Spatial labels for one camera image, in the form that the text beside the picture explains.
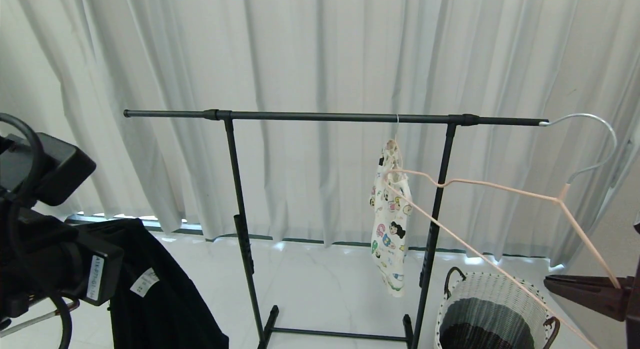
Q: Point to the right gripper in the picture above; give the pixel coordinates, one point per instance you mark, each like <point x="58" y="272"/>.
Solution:
<point x="633" y="314"/>

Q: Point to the white laundry basket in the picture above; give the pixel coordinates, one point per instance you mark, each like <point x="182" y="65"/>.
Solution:
<point x="480" y="294"/>

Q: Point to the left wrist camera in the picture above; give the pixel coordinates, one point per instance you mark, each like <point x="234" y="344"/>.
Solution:
<point x="55" y="164"/>

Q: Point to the cream printed garment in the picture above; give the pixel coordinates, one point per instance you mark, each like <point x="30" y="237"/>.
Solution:
<point x="390" y="229"/>

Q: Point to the window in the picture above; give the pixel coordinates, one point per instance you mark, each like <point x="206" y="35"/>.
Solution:
<point x="125" y="222"/>

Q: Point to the black garment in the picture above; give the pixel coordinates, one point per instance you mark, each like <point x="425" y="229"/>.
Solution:
<point x="165" y="309"/>

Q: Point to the white curtain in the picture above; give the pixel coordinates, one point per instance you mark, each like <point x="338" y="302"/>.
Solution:
<point x="325" y="54"/>

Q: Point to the black clothes rack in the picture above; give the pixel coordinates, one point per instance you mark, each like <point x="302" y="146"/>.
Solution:
<point x="325" y="116"/>

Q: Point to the pink clothes hanger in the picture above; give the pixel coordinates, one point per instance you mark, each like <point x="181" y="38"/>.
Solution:
<point x="587" y="240"/>
<point x="396" y="126"/>

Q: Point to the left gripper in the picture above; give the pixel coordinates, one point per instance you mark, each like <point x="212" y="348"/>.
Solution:
<point x="60" y="259"/>

